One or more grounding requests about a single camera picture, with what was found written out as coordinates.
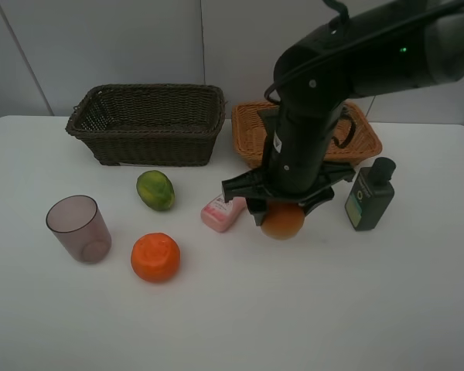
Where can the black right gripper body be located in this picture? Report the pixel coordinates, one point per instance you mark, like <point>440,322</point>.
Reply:
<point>255,184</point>

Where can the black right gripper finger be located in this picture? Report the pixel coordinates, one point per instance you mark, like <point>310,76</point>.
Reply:
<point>258,208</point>
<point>313,203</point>

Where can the pink lotion bottle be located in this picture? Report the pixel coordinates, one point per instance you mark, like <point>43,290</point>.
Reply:
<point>219,215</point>

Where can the black pump bottle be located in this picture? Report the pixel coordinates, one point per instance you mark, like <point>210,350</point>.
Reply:
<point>371,194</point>

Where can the orange tangerine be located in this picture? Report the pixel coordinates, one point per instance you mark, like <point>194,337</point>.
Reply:
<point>155,258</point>

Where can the translucent purple plastic cup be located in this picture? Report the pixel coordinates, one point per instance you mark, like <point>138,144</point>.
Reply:
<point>77,223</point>

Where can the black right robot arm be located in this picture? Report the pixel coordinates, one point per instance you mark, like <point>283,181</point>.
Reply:
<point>402,45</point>

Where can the tan wicker basket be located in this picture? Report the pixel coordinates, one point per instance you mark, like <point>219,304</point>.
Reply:
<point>357,139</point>

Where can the green mango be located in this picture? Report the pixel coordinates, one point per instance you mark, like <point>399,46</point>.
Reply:
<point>156,190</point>

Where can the dark brown wicker basket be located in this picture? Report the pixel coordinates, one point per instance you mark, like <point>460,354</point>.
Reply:
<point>173,125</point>

